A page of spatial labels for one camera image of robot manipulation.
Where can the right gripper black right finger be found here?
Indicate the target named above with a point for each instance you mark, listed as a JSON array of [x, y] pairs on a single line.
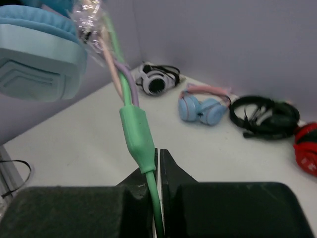
[[193, 209]]

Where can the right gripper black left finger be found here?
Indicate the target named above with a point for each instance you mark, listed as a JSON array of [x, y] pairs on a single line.
[[121, 211]]

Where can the light blue headphones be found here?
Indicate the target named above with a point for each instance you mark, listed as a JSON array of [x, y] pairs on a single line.
[[41, 56]]

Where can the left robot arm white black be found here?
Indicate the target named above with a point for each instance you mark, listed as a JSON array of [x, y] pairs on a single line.
[[11, 193]]

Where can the pink blue cat-ear headphones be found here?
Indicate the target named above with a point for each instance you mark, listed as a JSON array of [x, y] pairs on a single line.
[[209, 111]]

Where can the red black headphones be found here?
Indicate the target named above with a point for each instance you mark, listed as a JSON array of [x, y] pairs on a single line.
[[305, 146]]

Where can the white black headphones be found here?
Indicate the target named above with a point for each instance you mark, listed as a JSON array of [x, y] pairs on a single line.
[[156, 79]]

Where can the black headset with microphone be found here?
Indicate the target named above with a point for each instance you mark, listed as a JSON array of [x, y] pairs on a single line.
[[271, 120]]

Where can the aluminium table edge rail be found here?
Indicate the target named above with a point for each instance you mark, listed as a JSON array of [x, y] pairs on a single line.
[[10, 178]]

